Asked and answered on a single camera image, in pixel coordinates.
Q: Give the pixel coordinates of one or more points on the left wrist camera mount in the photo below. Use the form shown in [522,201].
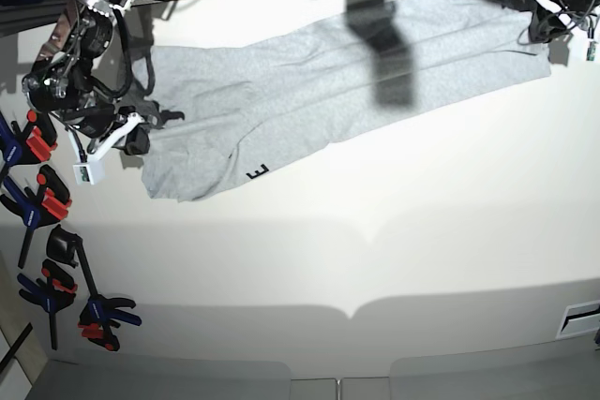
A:
[564,52]

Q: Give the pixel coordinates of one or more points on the black strip on floor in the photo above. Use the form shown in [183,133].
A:
[13,349]

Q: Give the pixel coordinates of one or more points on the long black bar clamp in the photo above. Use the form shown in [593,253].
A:
[100,314]

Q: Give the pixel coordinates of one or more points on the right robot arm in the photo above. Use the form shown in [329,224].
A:
[82,34]

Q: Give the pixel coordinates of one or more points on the blue bar clamp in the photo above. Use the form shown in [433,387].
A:
[30,145]
[53,294]
[46,207]

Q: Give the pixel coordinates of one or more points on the white vent plate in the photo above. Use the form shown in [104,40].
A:
[579,319]

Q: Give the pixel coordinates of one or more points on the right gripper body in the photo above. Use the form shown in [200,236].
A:
[78,99]

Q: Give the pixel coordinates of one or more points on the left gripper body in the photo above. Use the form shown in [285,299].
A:
[552,20]

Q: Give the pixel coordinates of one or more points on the grey T-shirt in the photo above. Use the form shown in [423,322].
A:
[251,110]

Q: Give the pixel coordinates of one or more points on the top blue bar clamp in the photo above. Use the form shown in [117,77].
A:
[30,145]

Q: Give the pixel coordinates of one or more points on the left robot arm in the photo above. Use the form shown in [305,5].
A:
[579,5]

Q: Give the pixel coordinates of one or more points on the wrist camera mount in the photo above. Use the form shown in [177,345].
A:
[564,52]
[89,168]

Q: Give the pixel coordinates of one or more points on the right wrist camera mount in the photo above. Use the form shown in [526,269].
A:
[89,168]

